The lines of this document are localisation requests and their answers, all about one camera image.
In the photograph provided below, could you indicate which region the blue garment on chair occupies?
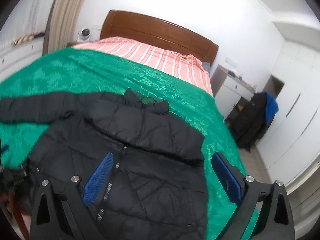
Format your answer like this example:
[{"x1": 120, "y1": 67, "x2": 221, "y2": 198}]
[{"x1": 265, "y1": 93, "x2": 279, "y2": 125}]

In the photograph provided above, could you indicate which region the brown wooden headboard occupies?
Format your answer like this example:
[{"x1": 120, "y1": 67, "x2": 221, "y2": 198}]
[{"x1": 100, "y1": 10, "x2": 219, "y2": 64}]

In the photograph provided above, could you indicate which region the green satin bedspread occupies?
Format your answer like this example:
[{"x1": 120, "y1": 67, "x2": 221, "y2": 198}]
[{"x1": 1, "y1": 48, "x2": 245, "y2": 239}]

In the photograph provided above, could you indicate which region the beige curtain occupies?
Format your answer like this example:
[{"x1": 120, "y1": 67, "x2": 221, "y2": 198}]
[{"x1": 43, "y1": 0, "x2": 84, "y2": 55}]

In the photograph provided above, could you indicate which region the black coat on chair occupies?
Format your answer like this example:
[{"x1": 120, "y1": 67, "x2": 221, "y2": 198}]
[{"x1": 228, "y1": 92, "x2": 275, "y2": 151}]

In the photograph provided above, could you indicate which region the small white desk fan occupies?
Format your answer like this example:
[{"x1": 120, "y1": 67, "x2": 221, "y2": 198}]
[{"x1": 76, "y1": 27, "x2": 91, "y2": 43}]

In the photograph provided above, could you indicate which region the black puffer jacket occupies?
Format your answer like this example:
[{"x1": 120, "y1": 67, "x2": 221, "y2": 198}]
[{"x1": 1, "y1": 90, "x2": 208, "y2": 239}]

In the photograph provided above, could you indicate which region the white wardrobe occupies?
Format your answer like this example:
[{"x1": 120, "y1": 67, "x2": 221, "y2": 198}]
[{"x1": 254, "y1": 19, "x2": 320, "y2": 188}]

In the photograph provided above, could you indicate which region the white nightstand with drawer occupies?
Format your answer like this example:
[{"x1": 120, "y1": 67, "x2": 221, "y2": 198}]
[{"x1": 210, "y1": 65, "x2": 255, "y2": 119}]

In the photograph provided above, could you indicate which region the pink plaid bed sheet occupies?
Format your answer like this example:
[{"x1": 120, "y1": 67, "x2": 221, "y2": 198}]
[{"x1": 72, "y1": 36, "x2": 213, "y2": 95}]

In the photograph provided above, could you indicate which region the red fleece blanket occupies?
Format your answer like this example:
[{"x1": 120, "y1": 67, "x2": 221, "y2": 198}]
[{"x1": 1, "y1": 192, "x2": 30, "y2": 239}]

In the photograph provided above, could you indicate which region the white dresser left side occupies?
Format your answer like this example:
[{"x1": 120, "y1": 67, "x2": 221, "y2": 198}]
[{"x1": 1, "y1": 32, "x2": 45, "y2": 82}]

